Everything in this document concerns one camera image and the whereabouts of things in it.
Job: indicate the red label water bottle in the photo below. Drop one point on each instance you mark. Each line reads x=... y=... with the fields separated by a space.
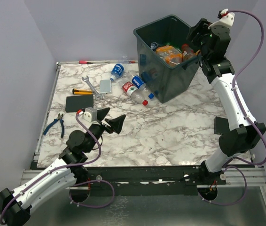
x=134 y=93

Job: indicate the yellow utility knife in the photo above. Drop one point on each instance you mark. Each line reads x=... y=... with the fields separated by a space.
x=82 y=92

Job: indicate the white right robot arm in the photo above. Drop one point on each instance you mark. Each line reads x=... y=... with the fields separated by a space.
x=243 y=132

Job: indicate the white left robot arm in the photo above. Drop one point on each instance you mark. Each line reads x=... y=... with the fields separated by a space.
x=67 y=170

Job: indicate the black network switch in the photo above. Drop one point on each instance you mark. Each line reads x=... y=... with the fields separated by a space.
x=220 y=126

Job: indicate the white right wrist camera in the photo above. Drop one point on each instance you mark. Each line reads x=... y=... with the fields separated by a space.
x=226 y=19

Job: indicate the white grey power bank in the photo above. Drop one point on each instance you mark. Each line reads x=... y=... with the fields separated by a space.
x=105 y=86

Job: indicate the red cap bottle small label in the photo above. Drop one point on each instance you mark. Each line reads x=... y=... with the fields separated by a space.
x=187 y=52

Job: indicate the dark green plastic bin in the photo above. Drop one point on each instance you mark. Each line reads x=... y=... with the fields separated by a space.
x=165 y=82

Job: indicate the blue handled pliers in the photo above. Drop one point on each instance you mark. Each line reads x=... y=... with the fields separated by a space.
x=49 y=126

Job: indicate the red screwdriver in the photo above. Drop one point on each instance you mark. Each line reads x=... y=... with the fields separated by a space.
x=84 y=62

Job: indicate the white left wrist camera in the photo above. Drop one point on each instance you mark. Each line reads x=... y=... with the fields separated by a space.
x=89 y=114

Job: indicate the pepsi bottle beside bin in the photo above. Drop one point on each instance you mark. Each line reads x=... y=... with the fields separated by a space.
x=141 y=85

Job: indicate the black flat box left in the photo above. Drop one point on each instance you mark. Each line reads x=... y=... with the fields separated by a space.
x=75 y=103

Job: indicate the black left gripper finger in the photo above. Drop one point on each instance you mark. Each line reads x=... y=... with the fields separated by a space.
x=102 y=113
x=116 y=124

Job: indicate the large orange label bottle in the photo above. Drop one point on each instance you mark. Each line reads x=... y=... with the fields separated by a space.
x=170 y=55

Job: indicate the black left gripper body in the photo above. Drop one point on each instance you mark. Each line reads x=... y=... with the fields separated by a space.
x=97 y=130

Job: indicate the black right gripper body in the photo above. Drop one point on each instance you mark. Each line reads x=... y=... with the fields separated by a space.
x=200 y=40

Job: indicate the blue label bottle far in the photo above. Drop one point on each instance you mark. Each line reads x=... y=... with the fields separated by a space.
x=116 y=72

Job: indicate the silver wrench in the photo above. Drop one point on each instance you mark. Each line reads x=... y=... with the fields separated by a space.
x=98 y=96

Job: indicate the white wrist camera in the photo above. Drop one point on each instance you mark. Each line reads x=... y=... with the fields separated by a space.
x=226 y=19
x=89 y=114

